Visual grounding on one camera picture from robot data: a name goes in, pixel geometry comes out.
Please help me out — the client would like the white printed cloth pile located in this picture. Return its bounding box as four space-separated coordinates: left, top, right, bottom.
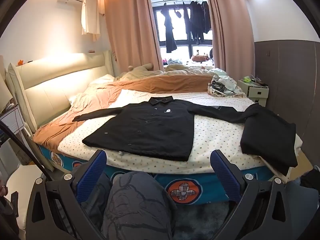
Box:
207 74 242 97

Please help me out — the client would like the brown plush toy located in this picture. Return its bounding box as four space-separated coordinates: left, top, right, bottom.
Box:
191 51 209 62

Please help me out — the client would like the white blue bedside cabinet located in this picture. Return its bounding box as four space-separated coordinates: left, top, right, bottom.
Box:
0 102 28 142

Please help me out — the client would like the beige duvet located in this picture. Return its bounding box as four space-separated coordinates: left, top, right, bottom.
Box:
117 64 225 80

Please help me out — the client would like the grey patterned trouser knee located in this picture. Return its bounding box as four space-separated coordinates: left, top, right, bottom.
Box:
80 171 175 240

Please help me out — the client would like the row of hanging dark clothes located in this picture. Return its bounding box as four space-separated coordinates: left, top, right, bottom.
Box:
162 0 212 53

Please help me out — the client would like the orange blanket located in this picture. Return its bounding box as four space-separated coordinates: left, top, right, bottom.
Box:
33 74 218 153

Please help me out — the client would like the cream padded headboard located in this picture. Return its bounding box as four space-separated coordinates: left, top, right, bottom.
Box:
5 50 118 133

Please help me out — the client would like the white bedside table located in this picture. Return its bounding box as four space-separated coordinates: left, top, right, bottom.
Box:
237 79 270 105

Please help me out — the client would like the black button shirt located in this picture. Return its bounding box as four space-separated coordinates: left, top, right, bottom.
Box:
72 95 250 162

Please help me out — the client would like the pink curtain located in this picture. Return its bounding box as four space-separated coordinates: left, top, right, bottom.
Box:
104 0 165 72
203 0 256 74

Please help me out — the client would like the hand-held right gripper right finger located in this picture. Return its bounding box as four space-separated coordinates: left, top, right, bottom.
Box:
210 149 293 240

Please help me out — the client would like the blue shaggy rug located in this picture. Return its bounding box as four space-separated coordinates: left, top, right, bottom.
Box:
172 197 240 240

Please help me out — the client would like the white dotted bed sheet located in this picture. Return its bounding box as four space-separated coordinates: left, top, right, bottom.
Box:
58 89 265 174

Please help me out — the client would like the white pillow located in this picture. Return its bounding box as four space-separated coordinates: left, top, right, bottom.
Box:
87 74 114 86

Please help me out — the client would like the window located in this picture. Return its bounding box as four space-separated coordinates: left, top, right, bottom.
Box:
151 1 214 67

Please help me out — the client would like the folded black garment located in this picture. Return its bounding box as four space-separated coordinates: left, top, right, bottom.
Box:
240 102 298 176

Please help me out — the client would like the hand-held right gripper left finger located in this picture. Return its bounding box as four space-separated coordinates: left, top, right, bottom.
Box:
25 149 107 240

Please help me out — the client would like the white hanging shirt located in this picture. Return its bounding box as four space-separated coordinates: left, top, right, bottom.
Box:
80 0 101 42

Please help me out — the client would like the black cable bundle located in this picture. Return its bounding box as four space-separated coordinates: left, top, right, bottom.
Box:
211 82 235 96

